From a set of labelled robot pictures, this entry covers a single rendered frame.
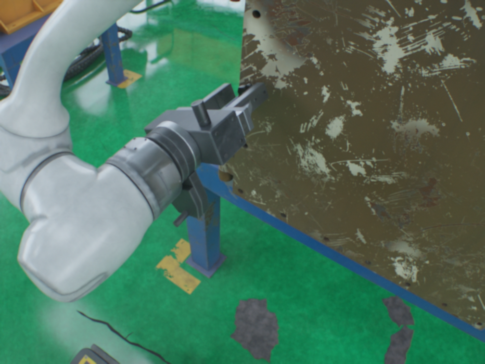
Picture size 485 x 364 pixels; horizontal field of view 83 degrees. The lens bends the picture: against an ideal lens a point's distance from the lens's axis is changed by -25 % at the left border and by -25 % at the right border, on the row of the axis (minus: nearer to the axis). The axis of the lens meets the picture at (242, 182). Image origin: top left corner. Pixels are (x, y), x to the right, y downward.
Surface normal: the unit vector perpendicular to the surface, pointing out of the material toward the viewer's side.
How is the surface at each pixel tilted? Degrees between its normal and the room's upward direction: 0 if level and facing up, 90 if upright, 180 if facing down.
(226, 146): 65
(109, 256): 75
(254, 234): 0
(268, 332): 0
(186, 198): 90
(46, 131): 51
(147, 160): 22
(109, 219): 42
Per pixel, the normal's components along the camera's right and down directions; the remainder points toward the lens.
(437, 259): -0.56, 0.62
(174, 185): 0.77, 0.15
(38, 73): 0.11, 0.69
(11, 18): 0.84, 0.44
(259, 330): 0.06, -0.64
